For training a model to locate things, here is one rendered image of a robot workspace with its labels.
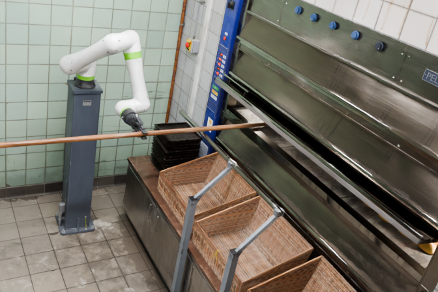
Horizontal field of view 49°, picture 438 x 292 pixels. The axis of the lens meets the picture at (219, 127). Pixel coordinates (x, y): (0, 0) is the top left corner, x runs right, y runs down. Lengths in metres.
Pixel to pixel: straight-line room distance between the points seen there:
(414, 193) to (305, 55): 1.01
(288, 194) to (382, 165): 0.76
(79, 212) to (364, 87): 2.40
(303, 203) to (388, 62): 1.00
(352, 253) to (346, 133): 0.63
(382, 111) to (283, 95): 0.76
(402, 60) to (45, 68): 2.61
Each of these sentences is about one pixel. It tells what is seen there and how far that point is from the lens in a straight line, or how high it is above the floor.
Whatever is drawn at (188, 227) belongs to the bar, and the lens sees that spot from 2.90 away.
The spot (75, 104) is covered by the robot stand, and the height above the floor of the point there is 1.09.
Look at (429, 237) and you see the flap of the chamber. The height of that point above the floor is 1.40.
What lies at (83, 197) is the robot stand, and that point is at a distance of 3.83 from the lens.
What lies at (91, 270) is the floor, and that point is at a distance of 3.67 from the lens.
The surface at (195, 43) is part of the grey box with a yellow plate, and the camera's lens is 3.83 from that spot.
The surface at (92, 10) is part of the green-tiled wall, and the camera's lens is 3.84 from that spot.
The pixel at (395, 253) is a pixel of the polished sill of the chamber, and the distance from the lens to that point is 2.49.
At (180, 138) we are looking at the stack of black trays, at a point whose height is 0.90.
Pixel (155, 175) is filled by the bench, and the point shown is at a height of 0.58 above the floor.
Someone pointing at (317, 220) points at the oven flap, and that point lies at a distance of 2.83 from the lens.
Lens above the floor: 2.50
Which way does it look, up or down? 25 degrees down
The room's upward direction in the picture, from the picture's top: 12 degrees clockwise
